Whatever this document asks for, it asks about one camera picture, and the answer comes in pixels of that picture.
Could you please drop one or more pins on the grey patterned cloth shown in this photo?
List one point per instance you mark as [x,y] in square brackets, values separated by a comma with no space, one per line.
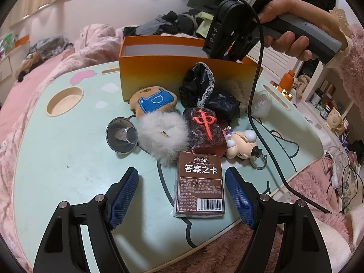
[48,47]

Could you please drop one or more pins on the clear plastic wrap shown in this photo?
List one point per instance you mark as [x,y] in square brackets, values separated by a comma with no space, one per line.
[263,105]

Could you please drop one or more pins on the pink blanket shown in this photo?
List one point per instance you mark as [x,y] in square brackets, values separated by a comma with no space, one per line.
[28,91]

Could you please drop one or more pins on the brown plush bear blue patch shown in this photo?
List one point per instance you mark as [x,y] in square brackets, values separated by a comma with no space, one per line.
[155,101]

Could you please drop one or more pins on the small silver funnel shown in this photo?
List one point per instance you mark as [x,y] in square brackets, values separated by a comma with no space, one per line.
[116,142]

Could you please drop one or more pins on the brown plush tile red character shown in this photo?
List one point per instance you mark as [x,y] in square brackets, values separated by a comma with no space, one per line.
[204,136]

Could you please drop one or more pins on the orange bottle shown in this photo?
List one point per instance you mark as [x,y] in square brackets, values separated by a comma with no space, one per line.
[287,81]

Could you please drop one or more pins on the group of small bottles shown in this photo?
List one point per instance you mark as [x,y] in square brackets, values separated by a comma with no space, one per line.
[324,105]

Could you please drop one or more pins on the cream floral mug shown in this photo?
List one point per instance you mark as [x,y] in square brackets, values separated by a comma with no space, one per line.
[337,121]

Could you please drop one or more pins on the pile of dark clothes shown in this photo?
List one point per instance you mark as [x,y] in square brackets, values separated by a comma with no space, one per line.
[165,24]

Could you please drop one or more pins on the brown card box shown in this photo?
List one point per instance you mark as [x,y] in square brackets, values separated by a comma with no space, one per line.
[199,193]

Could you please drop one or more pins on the white fluffy pompom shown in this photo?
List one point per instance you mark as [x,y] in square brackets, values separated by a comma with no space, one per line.
[162,136]

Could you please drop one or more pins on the person's right hand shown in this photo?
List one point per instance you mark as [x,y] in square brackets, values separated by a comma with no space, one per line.
[307,11]

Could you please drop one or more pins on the white low shelf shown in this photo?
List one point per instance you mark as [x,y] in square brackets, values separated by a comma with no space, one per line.
[318,76]

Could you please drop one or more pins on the orange cardboard box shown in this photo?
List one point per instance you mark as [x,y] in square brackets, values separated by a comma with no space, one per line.
[153,71]

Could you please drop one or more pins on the pale green hanging garment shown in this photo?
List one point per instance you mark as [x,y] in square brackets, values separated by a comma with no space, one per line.
[204,28]

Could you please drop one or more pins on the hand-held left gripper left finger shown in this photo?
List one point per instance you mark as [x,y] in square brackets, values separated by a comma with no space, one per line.
[125,199]

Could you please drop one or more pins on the beige cloth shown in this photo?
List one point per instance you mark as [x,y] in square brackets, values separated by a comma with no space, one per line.
[303,84]

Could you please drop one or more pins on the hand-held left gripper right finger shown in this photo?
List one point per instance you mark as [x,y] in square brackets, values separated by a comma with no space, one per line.
[241,199]

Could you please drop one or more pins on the person's right forearm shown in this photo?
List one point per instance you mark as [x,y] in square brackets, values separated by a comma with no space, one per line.
[352,57]

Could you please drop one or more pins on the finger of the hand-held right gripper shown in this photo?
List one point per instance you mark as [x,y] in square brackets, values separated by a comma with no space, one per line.
[241,48]

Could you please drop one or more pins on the black lace-trimmed cloth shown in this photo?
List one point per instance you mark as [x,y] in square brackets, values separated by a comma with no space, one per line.
[196,82]

